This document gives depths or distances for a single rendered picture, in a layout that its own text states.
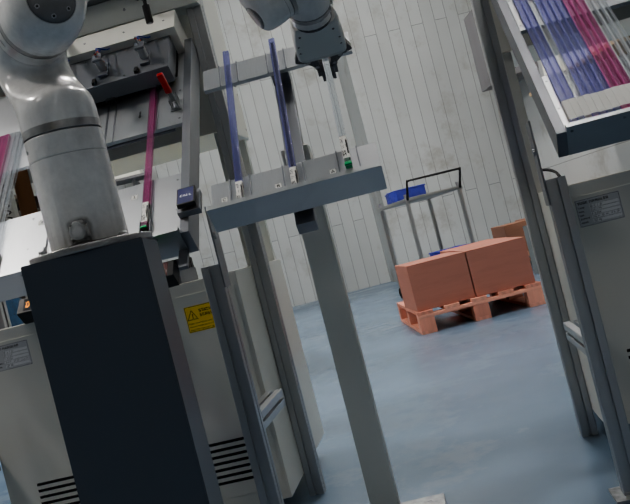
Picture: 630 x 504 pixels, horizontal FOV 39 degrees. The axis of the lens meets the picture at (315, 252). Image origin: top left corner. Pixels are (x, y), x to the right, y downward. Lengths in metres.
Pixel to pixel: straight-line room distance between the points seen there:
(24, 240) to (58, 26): 0.77
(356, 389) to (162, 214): 0.55
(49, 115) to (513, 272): 4.11
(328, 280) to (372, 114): 8.59
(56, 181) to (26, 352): 1.00
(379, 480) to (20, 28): 1.16
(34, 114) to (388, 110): 9.19
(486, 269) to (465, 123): 5.52
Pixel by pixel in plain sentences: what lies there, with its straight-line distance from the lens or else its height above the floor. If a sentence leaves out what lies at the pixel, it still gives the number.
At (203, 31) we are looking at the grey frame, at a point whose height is 1.24.
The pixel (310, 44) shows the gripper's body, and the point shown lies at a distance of 1.80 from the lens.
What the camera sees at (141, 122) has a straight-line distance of 2.20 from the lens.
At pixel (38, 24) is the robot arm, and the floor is 1.03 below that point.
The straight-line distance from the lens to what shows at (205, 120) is 2.51.
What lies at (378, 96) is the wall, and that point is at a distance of 10.49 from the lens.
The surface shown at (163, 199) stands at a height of 0.80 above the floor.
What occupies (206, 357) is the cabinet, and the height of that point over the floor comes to 0.43.
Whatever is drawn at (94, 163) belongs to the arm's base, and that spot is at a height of 0.83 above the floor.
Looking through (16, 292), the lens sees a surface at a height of 0.69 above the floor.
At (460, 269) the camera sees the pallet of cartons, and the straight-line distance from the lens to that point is 5.20.
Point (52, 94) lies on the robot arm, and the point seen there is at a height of 0.94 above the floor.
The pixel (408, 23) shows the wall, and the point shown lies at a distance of 10.73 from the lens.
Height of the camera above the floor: 0.62
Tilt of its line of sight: level
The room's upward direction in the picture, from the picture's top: 14 degrees counter-clockwise
